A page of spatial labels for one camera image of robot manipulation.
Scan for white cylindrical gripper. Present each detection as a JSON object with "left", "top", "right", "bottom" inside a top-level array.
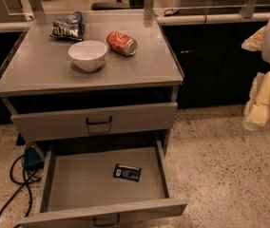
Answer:
[{"left": 241, "top": 27, "right": 270, "bottom": 131}]

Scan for dark blue rxbar wrapper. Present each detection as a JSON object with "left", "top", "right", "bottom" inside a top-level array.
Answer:
[{"left": 113, "top": 164, "right": 142, "bottom": 181}]

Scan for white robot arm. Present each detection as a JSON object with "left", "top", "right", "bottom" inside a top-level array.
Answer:
[{"left": 241, "top": 20, "right": 270, "bottom": 130}]

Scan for dark counter cabinet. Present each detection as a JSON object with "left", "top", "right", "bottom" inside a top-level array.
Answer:
[{"left": 163, "top": 22, "right": 270, "bottom": 108}]

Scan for open middle drawer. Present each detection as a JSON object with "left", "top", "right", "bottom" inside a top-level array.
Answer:
[{"left": 20, "top": 142, "right": 187, "bottom": 228}]

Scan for grey drawer cabinet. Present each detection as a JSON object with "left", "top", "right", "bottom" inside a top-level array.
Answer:
[{"left": 0, "top": 10, "right": 183, "bottom": 152}]

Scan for closed top drawer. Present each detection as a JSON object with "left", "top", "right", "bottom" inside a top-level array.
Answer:
[{"left": 11, "top": 103, "right": 177, "bottom": 142}]

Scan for red soda can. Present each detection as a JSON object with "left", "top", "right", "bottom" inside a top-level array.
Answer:
[{"left": 106, "top": 31, "right": 137, "bottom": 56}]

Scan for white ceramic bowl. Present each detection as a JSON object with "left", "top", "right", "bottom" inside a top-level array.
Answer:
[{"left": 68, "top": 41, "right": 107, "bottom": 72}]

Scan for blue chip bag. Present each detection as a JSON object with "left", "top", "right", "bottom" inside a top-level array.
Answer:
[{"left": 50, "top": 11, "right": 85, "bottom": 41}]

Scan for blue power box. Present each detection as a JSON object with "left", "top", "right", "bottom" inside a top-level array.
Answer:
[{"left": 22, "top": 147, "right": 44, "bottom": 170}]

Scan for black floor cable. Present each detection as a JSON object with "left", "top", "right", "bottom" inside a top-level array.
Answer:
[{"left": 0, "top": 154, "right": 43, "bottom": 228}]

